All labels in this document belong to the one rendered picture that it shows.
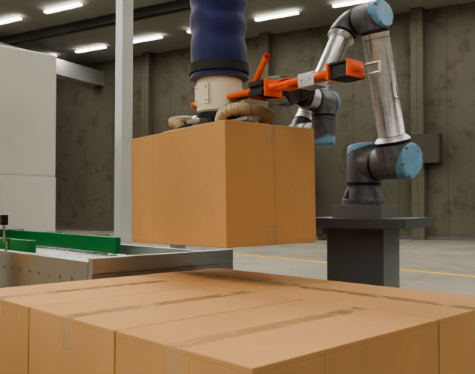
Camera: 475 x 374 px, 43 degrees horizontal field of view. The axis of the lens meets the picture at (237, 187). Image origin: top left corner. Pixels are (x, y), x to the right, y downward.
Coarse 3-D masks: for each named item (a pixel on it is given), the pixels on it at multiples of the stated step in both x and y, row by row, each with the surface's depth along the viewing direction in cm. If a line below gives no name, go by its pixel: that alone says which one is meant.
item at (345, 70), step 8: (328, 64) 179; (336, 64) 177; (344, 64) 175; (352, 64) 174; (360, 64) 177; (328, 72) 179; (336, 72) 178; (344, 72) 175; (352, 72) 174; (336, 80) 180; (344, 80) 180; (352, 80) 180
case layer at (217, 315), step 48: (0, 288) 185; (48, 288) 185; (96, 288) 185; (144, 288) 185; (192, 288) 185; (240, 288) 186; (288, 288) 186; (336, 288) 186; (384, 288) 186; (0, 336) 163; (48, 336) 143; (96, 336) 127; (144, 336) 116; (192, 336) 116; (240, 336) 116; (288, 336) 116; (336, 336) 116; (384, 336) 119; (432, 336) 132
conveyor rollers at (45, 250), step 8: (40, 248) 359; (48, 248) 362; (56, 248) 357; (64, 256) 301; (72, 256) 304; (80, 256) 298; (88, 256) 300; (96, 256) 303; (104, 256) 306; (112, 256) 300
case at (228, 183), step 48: (144, 144) 224; (192, 144) 199; (240, 144) 190; (288, 144) 203; (144, 192) 224; (192, 192) 199; (240, 192) 189; (288, 192) 202; (144, 240) 223; (192, 240) 199; (240, 240) 188; (288, 240) 201
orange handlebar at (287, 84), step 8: (320, 72) 183; (360, 72) 176; (280, 80) 196; (288, 80) 193; (296, 80) 190; (328, 80) 187; (272, 88) 199; (280, 88) 196; (288, 88) 196; (296, 88) 196; (232, 96) 214; (240, 96) 212; (248, 96) 214; (192, 104) 232
